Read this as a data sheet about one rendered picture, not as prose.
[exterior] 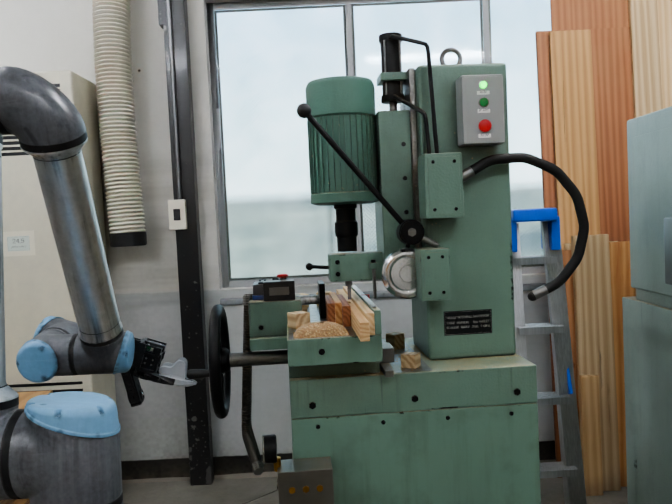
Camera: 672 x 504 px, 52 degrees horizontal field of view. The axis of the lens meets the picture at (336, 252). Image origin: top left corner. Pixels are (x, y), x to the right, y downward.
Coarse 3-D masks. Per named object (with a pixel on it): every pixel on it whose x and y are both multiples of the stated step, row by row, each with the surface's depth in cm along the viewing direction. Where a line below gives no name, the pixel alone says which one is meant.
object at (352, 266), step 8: (328, 256) 175; (336, 256) 172; (344, 256) 172; (352, 256) 173; (360, 256) 173; (368, 256) 173; (376, 256) 173; (328, 264) 177; (336, 264) 172; (344, 264) 173; (352, 264) 173; (360, 264) 173; (368, 264) 173; (328, 272) 179; (336, 272) 172; (344, 272) 173; (352, 272) 173; (360, 272) 173; (368, 272) 173; (376, 272) 173; (336, 280) 173; (344, 280) 173; (352, 280) 173; (360, 280) 173
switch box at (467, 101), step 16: (464, 80) 159; (480, 80) 159; (496, 80) 159; (464, 96) 159; (480, 96) 159; (496, 96) 159; (464, 112) 159; (496, 112) 160; (464, 128) 159; (496, 128) 160; (464, 144) 160; (480, 144) 162; (496, 144) 164
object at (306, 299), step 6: (318, 282) 179; (318, 288) 179; (324, 288) 175; (318, 294) 181; (324, 294) 175; (306, 300) 178; (312, 300) 178; (318, 300) 178; (324, 300) 175; (324, 306) 175; (324, 312) 175
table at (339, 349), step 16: (320, 320) 175; (272, 336) 173; (288, 336) 154; (336, 336) 151; (352, 336) 151; (288, 352) 150; (304, 352) 150; (320, 352) 150; (336, 352) 150; (352, 352) 151; (368, 352) 151
